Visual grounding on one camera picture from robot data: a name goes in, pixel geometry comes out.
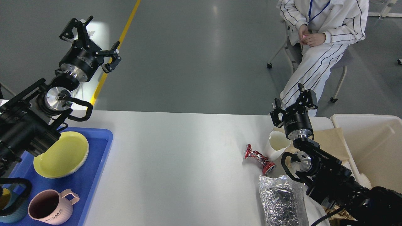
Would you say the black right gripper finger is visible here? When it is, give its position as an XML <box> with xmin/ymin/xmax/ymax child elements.
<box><xmin>270</xmin><ymin>98</ymin><xmax>286</xmax><ymax>128</ymax></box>
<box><xmin>291</xmin><ymin>83</ymin><xmax>318</xmax><ymax>114</ymax></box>

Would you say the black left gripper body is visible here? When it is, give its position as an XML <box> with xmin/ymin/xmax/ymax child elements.
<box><xmin>59</xmin><ymin>46</ymin><xmax>104</xmax><ymax>83</ymax></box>

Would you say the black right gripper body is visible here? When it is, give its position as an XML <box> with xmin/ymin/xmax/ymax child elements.
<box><xmin>282</xmin><ymin>111</ymin><xmax>313</xmax><ymax>141</ymax></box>

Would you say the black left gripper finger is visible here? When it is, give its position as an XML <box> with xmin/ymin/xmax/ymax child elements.
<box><xmin>59</xmin><ymin>16</ymin><xmax>95</xmax><ymax>52</ymax></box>
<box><xmin>94</xmin><ymin>41</ymin><xmax>122</xmax><ymax>73</ymax></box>

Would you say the yellow plastic plate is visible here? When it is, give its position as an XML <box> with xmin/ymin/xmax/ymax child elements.
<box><xmin>33</xmin><ymin>131</ymin><xmax>89</xmax><ymax>179</ymax></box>

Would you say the pink HOME mug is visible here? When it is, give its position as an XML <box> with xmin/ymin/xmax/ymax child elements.
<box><xmin>28</xmin><ymin>189</ymin><xmax>80</xmax><ymax>225</ymax></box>

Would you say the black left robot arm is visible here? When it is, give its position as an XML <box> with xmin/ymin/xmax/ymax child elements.
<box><xmin>0</xmin><ymin>16</ymin><xmax>122</xmax><ymax>216</ymax></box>

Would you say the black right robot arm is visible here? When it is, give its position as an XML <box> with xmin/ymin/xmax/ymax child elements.
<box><xmin>270</xmin><ymin>83</ymin><xmax>402</xmax><ymax>226</ymax></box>

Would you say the white paper cup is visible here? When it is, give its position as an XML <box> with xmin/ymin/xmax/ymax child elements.
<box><xmin>263</xmin><ymin>131</ymin><xmax>291</xmax><ymax>162</ymax></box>

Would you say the crushed red soda can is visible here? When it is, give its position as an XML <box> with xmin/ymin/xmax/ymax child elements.
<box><xmin>243</xmin><ymin>144</ymin><xmax>277</xmax><ymax>176</ymax></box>

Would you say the grey rolling chair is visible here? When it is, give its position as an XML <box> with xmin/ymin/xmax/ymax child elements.
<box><xmin>267</xmin><ymin>19</ymin><xmax>354</xmax><ymax>103</ymax></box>

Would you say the seated person in white tracksuit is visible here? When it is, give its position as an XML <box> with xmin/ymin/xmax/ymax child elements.
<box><xmin>277</xmin><ymin>0</ymin><xmax>369</xmax><ymax>107</ymax></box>

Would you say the crumpled silver foil bag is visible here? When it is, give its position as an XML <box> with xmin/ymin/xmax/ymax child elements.
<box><xmin>259</xmin><ymin>175</ymin><xmax>309</xmax><ymax>226</ymax></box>

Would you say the white plastic bin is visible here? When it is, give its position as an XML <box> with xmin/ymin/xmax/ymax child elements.
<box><xmin>331</xmin><ymin>114</ymin><xmax>402</xmax><ymax>193</ymax></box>

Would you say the blue plastic tray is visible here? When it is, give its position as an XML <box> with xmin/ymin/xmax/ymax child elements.
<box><xmin>9</xmin><ymin>127</ymin><xmax>113</xmax><ymax>226</ymax></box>

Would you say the blue HOME mug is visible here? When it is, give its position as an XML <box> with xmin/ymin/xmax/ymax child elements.
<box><xmin>0</xmin><ymin>185</ymin><xmax>30</xmax><ymax>224</ymax></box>

